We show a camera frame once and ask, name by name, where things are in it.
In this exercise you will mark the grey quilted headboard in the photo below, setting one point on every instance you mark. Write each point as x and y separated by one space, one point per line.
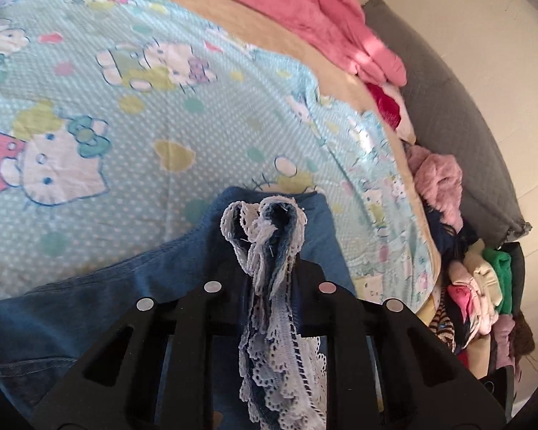
457 112

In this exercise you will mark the pink fluffy garment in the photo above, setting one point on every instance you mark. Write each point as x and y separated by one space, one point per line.
437 179

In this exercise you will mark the red cloth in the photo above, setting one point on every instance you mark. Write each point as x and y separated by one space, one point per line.
388 103

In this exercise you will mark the light blue cartoon cat blanket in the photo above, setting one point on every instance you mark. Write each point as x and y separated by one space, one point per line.
161 98

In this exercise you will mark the pink duvet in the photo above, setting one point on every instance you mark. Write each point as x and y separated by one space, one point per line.
296 0

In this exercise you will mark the pile of assorted clothes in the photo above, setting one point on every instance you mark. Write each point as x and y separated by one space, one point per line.
497 277

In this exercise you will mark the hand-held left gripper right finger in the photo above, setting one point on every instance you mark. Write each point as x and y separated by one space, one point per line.
309 286

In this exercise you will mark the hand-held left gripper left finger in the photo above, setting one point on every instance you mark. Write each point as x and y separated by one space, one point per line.
231 286

